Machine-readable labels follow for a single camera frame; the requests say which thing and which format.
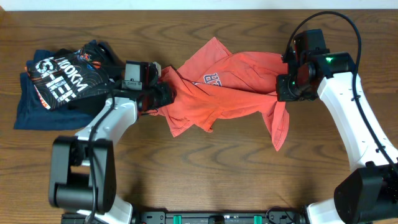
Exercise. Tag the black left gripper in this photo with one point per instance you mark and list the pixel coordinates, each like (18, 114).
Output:
(166, 97)

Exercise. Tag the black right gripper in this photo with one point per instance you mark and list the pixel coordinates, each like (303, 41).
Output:
(283, 94)

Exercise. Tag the orange printed t-shirt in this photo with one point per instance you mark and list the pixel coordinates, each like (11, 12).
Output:
(217, 84)

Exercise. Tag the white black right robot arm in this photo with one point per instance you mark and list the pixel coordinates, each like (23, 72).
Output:
(369, 193)

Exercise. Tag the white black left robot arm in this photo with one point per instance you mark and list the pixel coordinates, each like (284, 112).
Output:
(83, 171)

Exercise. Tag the black graphic folded t-shirt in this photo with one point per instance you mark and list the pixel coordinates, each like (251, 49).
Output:
(68, 76)

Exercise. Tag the navy blue folded garment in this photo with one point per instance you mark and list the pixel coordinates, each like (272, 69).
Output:
(32, 115)

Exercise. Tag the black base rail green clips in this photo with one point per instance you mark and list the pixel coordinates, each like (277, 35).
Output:
(274, 215)

